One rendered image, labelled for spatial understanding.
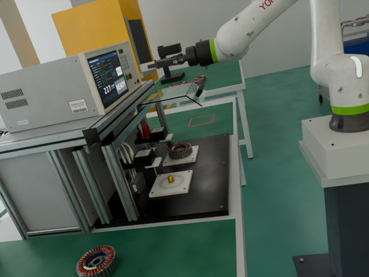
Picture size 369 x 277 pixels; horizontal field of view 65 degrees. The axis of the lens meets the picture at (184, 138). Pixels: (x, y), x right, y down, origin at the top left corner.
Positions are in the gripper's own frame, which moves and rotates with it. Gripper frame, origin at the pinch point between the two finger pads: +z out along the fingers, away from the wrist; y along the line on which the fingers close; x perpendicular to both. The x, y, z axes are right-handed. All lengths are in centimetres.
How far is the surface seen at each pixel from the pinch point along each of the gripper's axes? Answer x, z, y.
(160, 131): -28.5, 3.3, 0.8
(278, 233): -120, -42, 35
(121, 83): -3.0, 10.2, -8.0
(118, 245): -46, 10, -50
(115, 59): 6.0, 10.2, -6.6
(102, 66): 5.3, 10.2, -19.2
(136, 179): -38.3, 10.1, -22.8
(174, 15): 39, 76, 511
